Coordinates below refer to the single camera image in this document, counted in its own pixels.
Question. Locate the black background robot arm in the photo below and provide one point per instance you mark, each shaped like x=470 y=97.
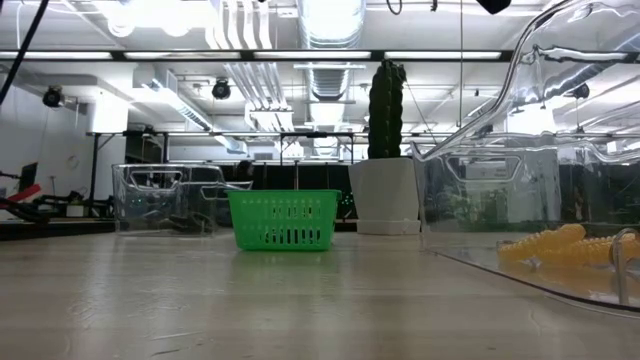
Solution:
x=50 y=202

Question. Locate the white LED light strip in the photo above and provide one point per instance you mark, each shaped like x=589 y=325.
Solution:
x=310 y=55
x=150 y=55
x=450 y=55
x=60 y=55

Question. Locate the black round ceiling lamp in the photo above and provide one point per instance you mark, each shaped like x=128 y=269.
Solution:
x=52 y=97
x=580 y=91
x=221 y=89

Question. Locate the green artificial cactus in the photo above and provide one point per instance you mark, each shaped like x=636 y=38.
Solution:
x=385 y=125

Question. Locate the large clear plastic bin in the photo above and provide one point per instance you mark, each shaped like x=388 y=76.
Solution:
x=575 y=175

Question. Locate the white hexagonal plant pot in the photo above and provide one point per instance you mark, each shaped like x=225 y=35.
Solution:
x=385 y=195

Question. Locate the green plastic slotted basket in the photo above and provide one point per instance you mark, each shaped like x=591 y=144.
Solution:
x=282 y=195

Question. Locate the person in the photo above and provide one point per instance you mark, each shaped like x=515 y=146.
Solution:
x=244 y=170

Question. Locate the small clear plastic bin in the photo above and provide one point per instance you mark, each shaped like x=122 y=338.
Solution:
x=150 y=195

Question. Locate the black computer monitor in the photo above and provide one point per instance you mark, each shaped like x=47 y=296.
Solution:
x=28 y=175

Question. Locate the red bar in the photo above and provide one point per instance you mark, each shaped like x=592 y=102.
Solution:
x=27 y=192

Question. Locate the black background workbench frame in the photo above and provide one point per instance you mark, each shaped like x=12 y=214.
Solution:
x=315 y=134

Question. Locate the black overhead frame beam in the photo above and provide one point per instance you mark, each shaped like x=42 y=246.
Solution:
x=247 y=55

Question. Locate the white rectangular air duct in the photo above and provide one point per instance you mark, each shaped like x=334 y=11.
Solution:
x=175 y=105

